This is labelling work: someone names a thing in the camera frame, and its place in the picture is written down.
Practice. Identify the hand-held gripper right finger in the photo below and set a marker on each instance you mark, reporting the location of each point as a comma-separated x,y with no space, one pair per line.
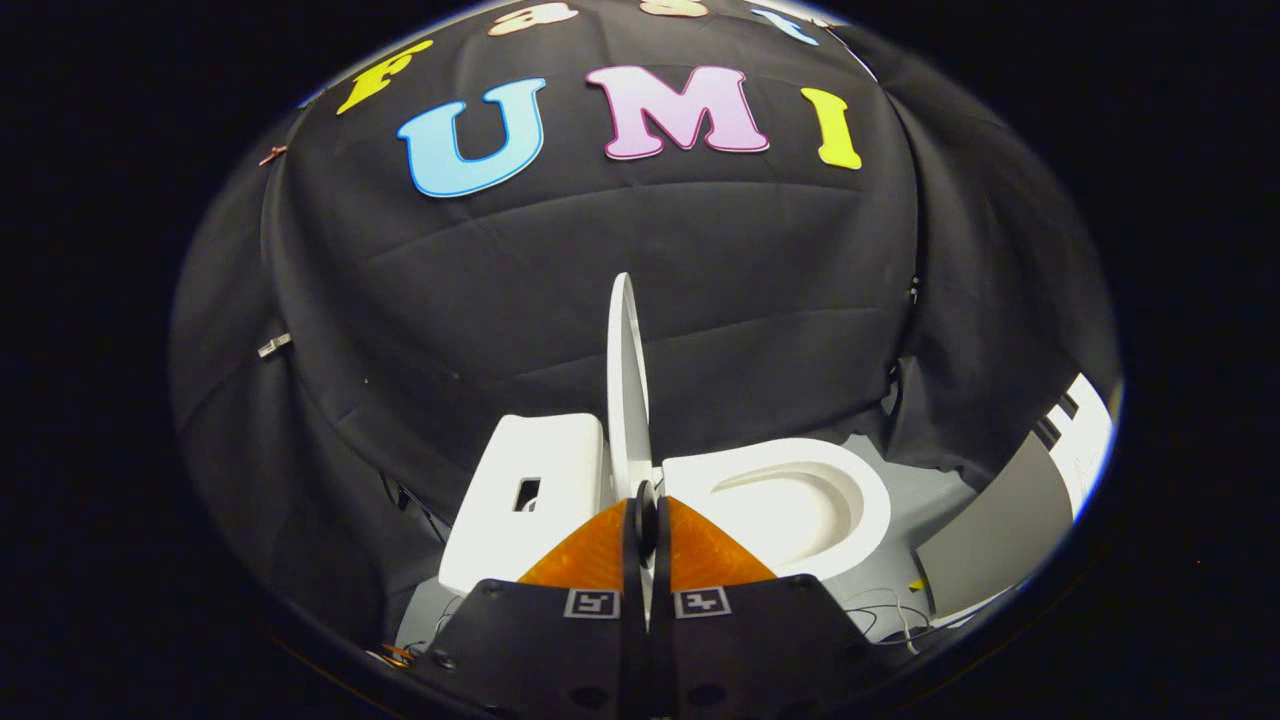
750,650

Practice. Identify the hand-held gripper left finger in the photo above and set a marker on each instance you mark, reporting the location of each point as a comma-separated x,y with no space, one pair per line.
540,650

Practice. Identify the white toilet lid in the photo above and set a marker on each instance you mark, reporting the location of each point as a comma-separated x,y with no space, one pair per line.
625,400

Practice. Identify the grey panel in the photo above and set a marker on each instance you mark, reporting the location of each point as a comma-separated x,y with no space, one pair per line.
1000,540

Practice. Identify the black backdrop cloth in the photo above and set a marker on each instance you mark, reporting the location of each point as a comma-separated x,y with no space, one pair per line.
600,280

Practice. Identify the white panel with black slots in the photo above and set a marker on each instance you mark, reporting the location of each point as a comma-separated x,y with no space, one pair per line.
1090,450

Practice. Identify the silver cloth clip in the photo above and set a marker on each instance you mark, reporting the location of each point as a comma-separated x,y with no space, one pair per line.
274,345

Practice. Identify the copper cloth clip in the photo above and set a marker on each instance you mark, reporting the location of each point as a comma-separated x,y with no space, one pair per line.
272,155

